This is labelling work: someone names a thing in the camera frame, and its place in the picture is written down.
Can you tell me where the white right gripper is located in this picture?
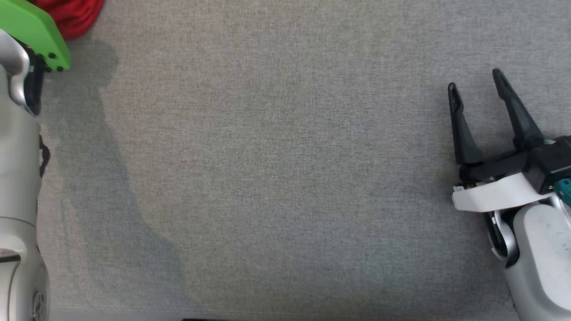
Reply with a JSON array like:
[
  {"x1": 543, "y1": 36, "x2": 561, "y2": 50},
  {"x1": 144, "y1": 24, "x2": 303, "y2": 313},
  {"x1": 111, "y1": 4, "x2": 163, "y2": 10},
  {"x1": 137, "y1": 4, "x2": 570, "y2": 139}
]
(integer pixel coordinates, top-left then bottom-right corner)
[{"x1": 447, "y1": 68, "x2": 556, "y2": 212}]

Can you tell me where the red basketball jersey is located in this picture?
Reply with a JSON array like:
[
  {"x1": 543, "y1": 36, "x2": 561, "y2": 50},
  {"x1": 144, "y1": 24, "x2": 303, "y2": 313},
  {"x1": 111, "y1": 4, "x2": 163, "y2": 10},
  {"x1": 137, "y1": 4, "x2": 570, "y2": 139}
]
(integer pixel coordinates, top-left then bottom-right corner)
[{"x1": 29, "y1": 0, "x2": 105, "y2": 41}]

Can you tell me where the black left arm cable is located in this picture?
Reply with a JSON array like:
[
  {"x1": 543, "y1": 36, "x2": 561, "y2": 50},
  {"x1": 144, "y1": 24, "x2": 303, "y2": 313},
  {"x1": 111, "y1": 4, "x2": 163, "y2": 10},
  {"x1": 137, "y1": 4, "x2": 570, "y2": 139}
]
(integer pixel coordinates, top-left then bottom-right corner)
[{"x1": 38, "y1": 134, "x2": 51, "y2": 179}]

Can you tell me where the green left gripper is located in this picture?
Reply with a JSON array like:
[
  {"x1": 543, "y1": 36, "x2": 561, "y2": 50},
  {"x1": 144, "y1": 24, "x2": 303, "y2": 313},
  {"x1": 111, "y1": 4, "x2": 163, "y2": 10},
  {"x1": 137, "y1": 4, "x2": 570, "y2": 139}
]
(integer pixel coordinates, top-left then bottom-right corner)
[{"x1": 0, "y1": 0, "x2": 71, "y2": 73}]

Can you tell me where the teal right camera connector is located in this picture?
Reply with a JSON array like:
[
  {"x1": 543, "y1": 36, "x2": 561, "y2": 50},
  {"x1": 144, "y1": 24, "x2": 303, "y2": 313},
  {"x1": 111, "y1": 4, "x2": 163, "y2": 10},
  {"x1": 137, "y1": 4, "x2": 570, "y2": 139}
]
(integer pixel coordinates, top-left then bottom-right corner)
[{"x1": 554, "y1": 177, "x2": 571, "y2": 208}]

